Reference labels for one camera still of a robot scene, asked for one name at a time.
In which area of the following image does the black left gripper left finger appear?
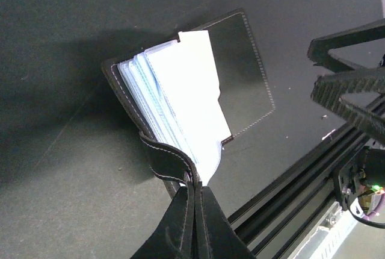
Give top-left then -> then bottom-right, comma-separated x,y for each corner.
132,183 -> 195,258

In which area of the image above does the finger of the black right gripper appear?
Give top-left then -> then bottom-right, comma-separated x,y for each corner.
307,18 -> 384,72
310,70 -> 384,145

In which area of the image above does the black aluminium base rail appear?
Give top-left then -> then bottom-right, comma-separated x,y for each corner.
229,125 -> 369,258

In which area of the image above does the white slotted cable duct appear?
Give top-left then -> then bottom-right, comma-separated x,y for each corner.
289,203 -> 357,258

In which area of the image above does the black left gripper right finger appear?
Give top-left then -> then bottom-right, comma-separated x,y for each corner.
197,183 -> 254,258

